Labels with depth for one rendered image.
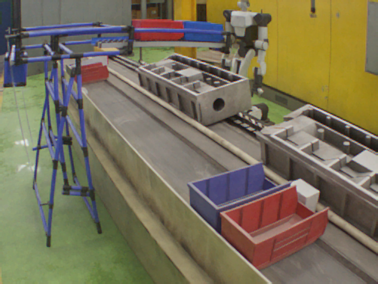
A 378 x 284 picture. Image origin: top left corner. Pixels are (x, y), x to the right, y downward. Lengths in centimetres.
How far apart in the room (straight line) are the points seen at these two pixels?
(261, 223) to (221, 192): 22
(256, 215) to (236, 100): 112
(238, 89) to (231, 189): 94
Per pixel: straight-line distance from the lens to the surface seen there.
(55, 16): 831
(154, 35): 226
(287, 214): 133
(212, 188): 133
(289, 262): 117
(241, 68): 350
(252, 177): 143
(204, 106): 210
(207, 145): 191
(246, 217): 119
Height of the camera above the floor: 153
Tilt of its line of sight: 24 degrees down
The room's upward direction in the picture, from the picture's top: 1 degrees counter-clockwise
